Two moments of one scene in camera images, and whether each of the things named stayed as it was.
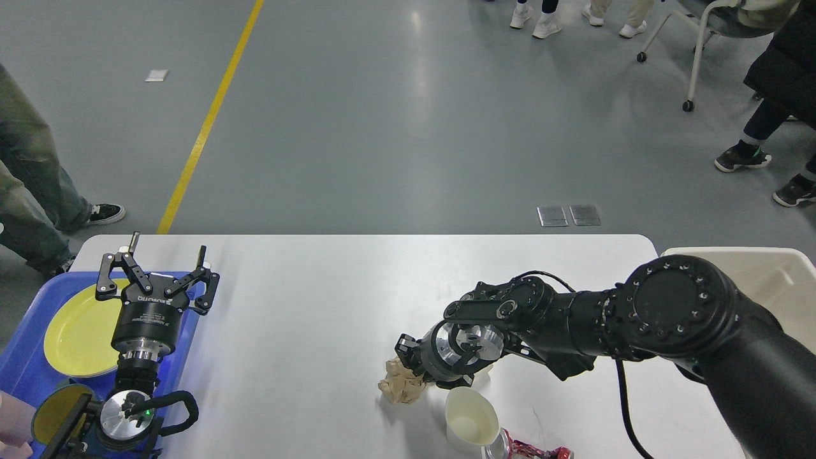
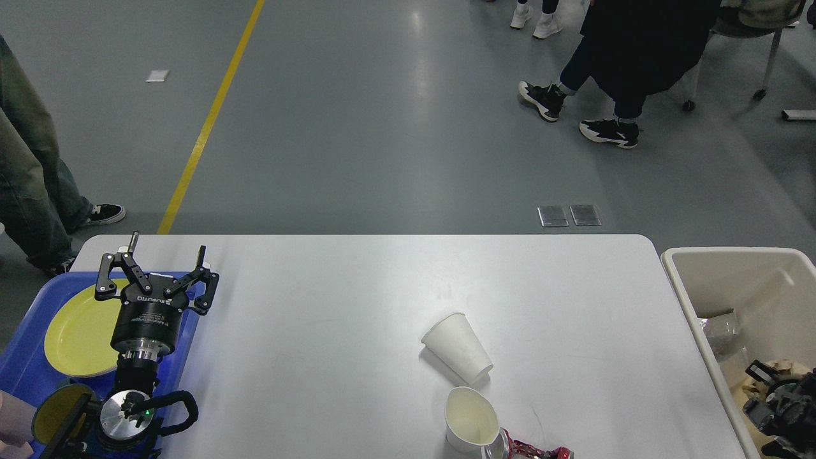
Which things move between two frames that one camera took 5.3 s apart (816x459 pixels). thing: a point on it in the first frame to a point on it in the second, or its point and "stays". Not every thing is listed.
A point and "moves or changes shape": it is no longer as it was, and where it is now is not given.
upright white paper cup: x=471 y=421 stays
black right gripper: x=449 y=349 to x=792 y=418
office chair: x=730 y=18 stays
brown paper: x=401 y=385 moves or changes shape
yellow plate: x=80 y=331 stays
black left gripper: x=145 y=328 stays
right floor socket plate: x=584 y=215 stays
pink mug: x=16 y=418 stays
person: x=784 y=76 to x=634 y=48
